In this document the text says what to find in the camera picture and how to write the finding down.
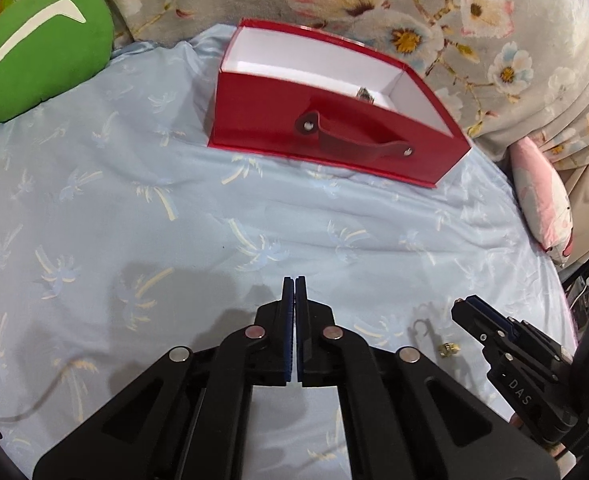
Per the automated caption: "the red box with strap handle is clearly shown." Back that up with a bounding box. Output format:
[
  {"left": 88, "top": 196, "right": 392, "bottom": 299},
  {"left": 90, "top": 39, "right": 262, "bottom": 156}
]
[{"left": 208, "top": 17, "right": 472, "bottom": 190}]

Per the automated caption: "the light blue palm-print bedsheet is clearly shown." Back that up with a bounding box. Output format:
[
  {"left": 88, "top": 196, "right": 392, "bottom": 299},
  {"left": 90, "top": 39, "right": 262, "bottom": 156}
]
[{"left": 0, "top": 22, "right": 577, "bottom": 480}]

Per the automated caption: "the grey floral blanket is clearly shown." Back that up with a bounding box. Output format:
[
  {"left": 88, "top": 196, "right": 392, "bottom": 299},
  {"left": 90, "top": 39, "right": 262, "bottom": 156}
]
[{"left": 59, "top": 0, "right": 589, "bottom": 261}]

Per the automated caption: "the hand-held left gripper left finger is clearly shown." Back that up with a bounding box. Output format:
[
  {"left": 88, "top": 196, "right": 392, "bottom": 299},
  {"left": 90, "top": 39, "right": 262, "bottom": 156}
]
[{"left": 33, "top": 276, "right": 295, "bottom": 480}]

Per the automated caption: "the pink plush pillow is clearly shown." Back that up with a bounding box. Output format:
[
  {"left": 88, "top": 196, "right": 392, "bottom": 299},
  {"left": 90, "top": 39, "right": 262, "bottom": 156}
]
[{"left": 509, "top": 137, "right": 575, "bottom": 261}]

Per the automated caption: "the green plush pillow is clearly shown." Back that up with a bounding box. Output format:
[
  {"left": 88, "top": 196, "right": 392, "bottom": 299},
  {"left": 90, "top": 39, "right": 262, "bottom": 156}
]
[{"left": 0, "top": 0, "right": 115, "bottom": 123}]

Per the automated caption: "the silver hoop earring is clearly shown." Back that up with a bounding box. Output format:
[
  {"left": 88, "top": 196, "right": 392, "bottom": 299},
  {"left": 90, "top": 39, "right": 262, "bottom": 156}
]
[{"left": 413, "top": 304, "right": 437, "bottom": 342}]

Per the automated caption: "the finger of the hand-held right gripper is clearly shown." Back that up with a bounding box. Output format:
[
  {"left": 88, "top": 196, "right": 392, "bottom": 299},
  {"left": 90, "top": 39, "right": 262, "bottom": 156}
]
[
  {"left": 451, "top": 299, "right": 514, "bottom": 361},
  {"left": 467, "top": 296, "right": 530, "bottom": 342}
]

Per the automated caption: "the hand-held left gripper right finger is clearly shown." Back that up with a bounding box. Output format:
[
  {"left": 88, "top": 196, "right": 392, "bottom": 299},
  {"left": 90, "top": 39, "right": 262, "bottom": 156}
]
[{"left": 295, "top": 276, "right": 561, "bottom": 480}]

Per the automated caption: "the grey cable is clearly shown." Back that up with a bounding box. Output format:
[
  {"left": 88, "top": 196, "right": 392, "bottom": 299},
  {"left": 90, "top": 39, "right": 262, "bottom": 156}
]
[{"left": 0, "top": 356, "right": 98, "bottom": 423}]

